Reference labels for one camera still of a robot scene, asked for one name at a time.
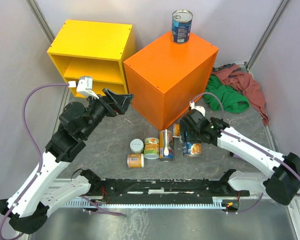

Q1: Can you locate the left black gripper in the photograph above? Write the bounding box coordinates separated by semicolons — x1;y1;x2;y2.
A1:
81;87;135;139

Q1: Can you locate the blue Progresso soup can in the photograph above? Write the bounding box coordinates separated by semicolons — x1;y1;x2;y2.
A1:
183;142;203;157

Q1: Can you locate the dark blue soup can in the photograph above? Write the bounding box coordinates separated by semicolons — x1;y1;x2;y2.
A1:
171;9;193;44

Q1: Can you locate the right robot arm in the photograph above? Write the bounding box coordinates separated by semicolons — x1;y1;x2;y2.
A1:
180;109;300;206

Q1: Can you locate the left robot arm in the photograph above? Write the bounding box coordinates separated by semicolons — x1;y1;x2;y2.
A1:
0;88;134;235

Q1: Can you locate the white plastic spoon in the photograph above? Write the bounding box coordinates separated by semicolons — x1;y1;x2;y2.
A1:
163;129;170;156

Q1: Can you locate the yellow blue upright can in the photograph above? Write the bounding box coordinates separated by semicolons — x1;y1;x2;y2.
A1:
159;130;174;162

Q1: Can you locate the yellow lying soup can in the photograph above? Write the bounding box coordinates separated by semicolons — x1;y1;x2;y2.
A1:
172;123;180;138

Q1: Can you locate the green label noodle cup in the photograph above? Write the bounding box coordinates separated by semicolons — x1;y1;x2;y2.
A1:
143;137;160;160

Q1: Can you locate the orange wooden box cabinet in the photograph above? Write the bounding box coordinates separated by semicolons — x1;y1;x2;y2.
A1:
124;32;219;131

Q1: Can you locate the white lid small jar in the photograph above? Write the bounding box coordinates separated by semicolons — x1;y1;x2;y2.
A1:
129;138;144;153

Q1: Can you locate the purple cloth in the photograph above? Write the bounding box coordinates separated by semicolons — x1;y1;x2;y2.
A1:
229;152;243;160

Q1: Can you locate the orange label small jar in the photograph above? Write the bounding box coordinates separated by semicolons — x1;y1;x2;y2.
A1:
127;153;145;168

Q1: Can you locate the yellow open shelf cabinet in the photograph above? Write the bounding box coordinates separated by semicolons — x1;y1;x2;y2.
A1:
47;19;136;95

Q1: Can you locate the green cloth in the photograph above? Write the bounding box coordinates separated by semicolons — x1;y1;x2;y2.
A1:
205;75;250;114

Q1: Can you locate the red pink cloth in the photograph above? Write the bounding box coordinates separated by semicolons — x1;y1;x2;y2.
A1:
211;63;270;126

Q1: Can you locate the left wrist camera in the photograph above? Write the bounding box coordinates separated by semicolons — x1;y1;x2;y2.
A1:
68;76;100;99

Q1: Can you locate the white slotted cable duct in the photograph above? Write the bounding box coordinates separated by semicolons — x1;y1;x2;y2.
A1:
64;197;227;208

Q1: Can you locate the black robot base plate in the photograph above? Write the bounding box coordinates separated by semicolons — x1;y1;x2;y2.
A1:
84;178;250;205

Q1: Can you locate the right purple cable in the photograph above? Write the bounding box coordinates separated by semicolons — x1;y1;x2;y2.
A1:
189;91;300;215

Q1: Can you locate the purple cable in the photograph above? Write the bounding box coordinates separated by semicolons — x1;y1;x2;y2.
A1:
0;83;127;240
189;91;300;215

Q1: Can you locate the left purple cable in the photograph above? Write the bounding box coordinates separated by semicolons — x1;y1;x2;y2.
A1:
0;83;127;240

